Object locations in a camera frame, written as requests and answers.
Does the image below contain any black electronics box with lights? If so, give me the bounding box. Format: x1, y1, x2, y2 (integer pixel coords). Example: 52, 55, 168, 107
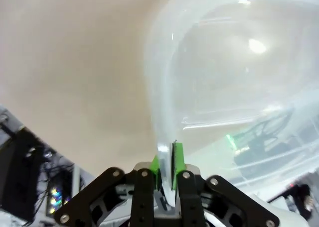
0, 126, 78, 224

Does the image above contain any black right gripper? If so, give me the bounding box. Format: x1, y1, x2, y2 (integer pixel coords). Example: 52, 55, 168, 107
225, 109, 295, 164

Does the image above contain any large clear plastic container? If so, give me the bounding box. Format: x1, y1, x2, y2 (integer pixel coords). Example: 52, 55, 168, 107
143, 0, 319, 205

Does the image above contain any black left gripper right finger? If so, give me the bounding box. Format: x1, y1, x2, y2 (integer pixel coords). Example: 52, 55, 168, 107
170, 142, 279, 227

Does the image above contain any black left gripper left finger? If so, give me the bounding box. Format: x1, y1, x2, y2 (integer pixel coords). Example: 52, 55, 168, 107
53, 155, 161, 227

